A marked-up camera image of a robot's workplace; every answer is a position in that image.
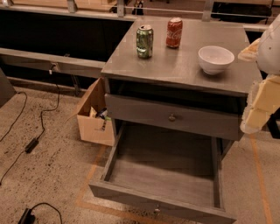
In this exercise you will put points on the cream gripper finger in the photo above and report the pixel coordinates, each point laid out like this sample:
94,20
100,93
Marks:
263,101
250,52

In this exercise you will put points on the black power adapter with cable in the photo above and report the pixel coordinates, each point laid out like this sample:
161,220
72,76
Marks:
35,141

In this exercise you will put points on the open lower grey drawer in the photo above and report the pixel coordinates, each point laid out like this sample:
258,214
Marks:
165,171

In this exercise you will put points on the grey metal rail frame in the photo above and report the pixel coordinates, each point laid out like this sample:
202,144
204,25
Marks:
78,36

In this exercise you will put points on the items inside cardboard box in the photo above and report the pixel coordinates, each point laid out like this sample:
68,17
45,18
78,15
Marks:
103,114

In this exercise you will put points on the cardboard box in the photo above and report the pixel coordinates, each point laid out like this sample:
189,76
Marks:
92,128

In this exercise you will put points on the red cola can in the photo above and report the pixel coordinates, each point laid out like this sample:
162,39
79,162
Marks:
174,32

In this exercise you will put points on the black plug bottom left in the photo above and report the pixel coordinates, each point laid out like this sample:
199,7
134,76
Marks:
29,218

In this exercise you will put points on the green soda can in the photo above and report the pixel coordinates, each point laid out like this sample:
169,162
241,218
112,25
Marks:
144,41

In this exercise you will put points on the grey drawer cabinet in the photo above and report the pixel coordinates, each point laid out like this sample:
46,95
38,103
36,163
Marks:
174,76

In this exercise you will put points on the upper grey drawer with knob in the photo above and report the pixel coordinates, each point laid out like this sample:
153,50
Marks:
171,116

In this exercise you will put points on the white ceramic bowl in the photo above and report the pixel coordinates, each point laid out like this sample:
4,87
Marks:
214,59

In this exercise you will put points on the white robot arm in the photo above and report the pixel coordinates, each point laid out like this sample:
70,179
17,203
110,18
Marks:
268,56

